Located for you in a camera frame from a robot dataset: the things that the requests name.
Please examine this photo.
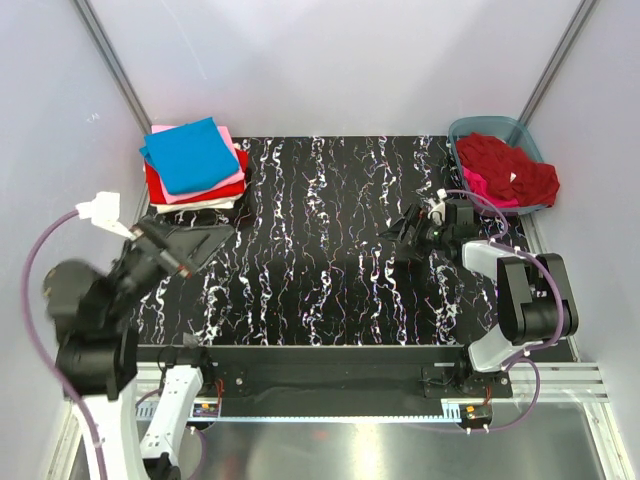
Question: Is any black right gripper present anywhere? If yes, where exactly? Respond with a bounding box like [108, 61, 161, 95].
[378, 204, 452, 264]

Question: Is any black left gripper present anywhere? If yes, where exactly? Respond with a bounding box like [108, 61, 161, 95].
[102, 212, 233, 323]

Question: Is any blue t shirt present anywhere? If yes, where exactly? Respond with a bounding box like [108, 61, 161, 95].
[140, 117, 237, 195]

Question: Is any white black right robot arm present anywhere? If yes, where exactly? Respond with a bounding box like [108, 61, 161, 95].
[380, 199, 579, 397]

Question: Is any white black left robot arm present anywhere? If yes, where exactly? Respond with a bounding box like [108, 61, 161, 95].
[43, 217, 234, 479]

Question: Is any folded cream t shirt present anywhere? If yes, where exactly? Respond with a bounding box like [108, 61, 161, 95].
[152, 195, 242, 214]

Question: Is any folded red t shirt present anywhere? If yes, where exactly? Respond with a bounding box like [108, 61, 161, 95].
[145, 149, 249, 206]

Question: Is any folded pink t shirt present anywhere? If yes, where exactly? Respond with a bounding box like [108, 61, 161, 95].
[160, 126, 241, 197]

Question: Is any magenta t shirt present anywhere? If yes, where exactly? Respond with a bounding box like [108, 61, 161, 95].
[462, 167, 519, 209]

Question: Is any dark red t shirt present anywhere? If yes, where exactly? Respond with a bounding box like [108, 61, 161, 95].
[454, 133, 560, 207]

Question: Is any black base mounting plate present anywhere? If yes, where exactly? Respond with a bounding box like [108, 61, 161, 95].
[137, 343, 576, 419]

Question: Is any translucent blue plastic basket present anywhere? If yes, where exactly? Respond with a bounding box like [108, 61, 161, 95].
[448, 116, 551, 216]

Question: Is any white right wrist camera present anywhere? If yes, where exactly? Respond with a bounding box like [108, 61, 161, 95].
[428, 189, 448, 225]

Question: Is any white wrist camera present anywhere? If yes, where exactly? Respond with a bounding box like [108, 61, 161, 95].
[428, 189, 448, 225]
[75, 191, 134, 239]

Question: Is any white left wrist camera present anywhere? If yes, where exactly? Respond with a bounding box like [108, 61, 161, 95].
[75, 191, 134, 239]

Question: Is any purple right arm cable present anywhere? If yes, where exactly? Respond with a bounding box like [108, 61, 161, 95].
[447, 189, 569, 434]

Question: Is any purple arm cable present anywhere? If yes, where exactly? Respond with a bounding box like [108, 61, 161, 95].
[22, 209, 209, 480]
[447, 189, 569, 434]

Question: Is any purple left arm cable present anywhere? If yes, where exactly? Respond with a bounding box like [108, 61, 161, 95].
[22, 209, 209, 480]

